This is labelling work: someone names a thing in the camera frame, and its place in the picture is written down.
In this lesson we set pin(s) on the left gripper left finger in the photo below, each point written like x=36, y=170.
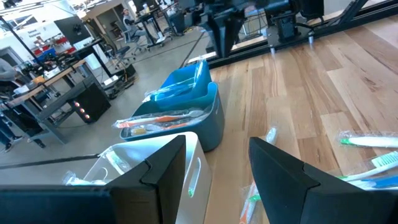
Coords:
x=155, y=193

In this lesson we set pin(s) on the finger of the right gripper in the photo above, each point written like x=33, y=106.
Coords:
x=221, y=34
x=233, y=34

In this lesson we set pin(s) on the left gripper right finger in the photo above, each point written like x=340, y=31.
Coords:
x=280, y=193

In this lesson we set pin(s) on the blue toothbrush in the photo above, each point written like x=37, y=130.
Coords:
x=382, y=183
x=183, y=83
x=199, y=71
x=174, y=91

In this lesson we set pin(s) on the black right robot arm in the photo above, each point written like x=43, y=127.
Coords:
x=286, y=21

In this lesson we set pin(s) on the pile of packaged toothbrushes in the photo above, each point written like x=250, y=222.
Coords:
x=342, y=21

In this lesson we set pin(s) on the light grey plastic bin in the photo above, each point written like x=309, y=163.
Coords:
x=199, y=186

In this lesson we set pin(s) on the teal plastic bin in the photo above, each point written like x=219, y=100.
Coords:
x=183, y=77

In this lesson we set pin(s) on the black wheeled cart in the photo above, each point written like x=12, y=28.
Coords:
x=155, y=21

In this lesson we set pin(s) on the dark grey plastic bin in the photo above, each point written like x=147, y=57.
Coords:
x=211, y=130

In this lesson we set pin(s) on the office chair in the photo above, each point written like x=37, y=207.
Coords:
x=119, y=54

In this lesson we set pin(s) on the black computer tower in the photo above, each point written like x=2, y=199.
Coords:
x=90, y=104

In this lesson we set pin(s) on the black monitor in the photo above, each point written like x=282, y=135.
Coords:
x=73, y=29

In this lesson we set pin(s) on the wooden top workbench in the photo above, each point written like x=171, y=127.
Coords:
x=46, y=81

